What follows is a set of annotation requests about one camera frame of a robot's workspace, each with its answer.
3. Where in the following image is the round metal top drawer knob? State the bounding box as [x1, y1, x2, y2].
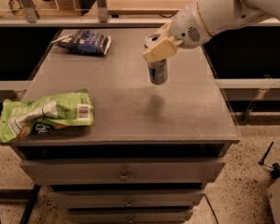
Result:
[119, 171, 130, 182]

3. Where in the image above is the black tool on floor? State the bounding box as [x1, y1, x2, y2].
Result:
[258, 141, 280, 180]

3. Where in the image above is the green rice chip bag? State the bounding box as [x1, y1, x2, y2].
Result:
[0, 89, 93, 143]

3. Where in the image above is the grey drawer cabinet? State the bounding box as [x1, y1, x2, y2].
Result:
[15, 28, 240, 224]

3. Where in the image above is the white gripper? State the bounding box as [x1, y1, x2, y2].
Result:
[142, 2, 212, 63]

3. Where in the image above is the silver redbull can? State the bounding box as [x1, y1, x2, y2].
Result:
[144, 34, 169, 86]

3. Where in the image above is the blue chip bag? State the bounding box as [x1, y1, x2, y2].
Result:
[52, 29, 111, 56]

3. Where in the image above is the grey metal railing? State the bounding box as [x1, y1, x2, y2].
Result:
[0, 0, 280, 28]

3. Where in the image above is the round metal middle drawer knob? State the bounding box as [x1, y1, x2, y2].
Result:
[125, 200, 133, 207]

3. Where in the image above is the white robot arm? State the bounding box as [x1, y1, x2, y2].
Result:
[143, 0, 280, 63]

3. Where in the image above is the round metal drawer knob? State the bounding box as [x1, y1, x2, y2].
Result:
[125, 200, 133, 207]
[119, 171, 130, 182]

